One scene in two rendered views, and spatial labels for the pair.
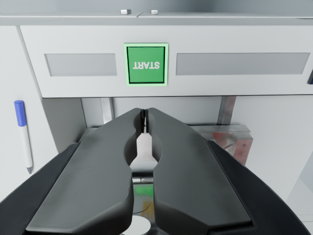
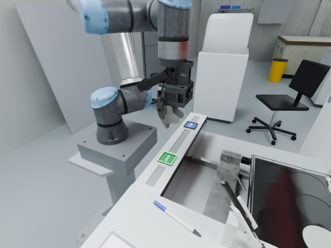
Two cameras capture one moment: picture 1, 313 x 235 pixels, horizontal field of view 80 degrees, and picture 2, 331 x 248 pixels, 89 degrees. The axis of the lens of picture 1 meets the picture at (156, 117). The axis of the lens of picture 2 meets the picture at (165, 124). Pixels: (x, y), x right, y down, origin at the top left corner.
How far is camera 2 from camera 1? 0.53 m
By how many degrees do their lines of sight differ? 74
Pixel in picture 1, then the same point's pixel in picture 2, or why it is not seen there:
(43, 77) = (151, 189)
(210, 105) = (208, 170)
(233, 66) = (181, 142)
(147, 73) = (170, 158)
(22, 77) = (147, 194)
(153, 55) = (165, 155)
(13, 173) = not seen: outside the picture
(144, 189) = (259, 207)
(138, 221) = (314, 234)
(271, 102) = (214, 151)
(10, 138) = (170, 226)
